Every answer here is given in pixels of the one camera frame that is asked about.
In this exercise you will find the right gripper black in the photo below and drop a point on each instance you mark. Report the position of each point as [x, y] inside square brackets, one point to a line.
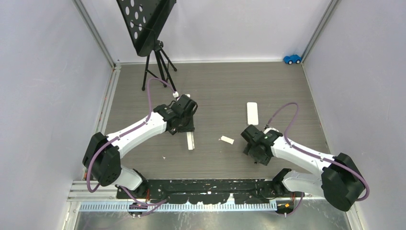
[263, 159]

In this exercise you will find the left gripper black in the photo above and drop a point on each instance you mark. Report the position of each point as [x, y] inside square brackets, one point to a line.
[189, 128]

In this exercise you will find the long white remote control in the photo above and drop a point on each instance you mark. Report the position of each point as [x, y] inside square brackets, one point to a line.
[190, 140]

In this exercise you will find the narrow white battery cover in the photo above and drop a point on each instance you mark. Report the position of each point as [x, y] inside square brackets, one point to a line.
[227, 140]

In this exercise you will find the white remote with dark buttons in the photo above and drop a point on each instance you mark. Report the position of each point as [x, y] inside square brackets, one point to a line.
[252, 113]

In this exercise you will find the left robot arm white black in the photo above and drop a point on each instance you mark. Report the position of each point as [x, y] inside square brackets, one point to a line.
[104, 152]

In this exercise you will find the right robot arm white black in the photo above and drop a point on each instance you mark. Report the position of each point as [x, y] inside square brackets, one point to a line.
[335, 178]

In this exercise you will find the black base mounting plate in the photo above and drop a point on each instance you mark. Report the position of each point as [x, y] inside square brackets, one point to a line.
[207, 191]

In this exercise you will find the blue toy car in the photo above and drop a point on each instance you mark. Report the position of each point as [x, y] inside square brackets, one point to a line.
[292, 59]

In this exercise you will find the black music stand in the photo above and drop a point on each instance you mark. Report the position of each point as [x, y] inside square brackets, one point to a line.
[144, 20]

